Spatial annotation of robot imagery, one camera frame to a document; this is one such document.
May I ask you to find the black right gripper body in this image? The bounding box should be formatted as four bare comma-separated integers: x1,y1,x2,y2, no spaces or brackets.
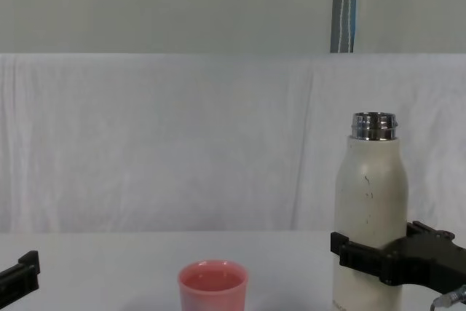
395,233,466,295

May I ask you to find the pink plastic cup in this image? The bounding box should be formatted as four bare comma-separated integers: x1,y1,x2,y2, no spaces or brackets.
177,259,249,311

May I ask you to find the white table cloth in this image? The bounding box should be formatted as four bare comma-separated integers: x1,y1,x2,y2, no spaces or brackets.
0,52,466,311

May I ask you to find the grey striped post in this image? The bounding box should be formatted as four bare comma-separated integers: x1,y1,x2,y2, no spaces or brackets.
330,0,359,54

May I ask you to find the thin cable with silver plug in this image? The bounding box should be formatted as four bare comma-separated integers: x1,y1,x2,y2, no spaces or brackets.
429,284,466,310

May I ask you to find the cream vacuum bottle steel neck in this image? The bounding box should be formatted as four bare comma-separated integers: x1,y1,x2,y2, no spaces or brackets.
331,111,408,311

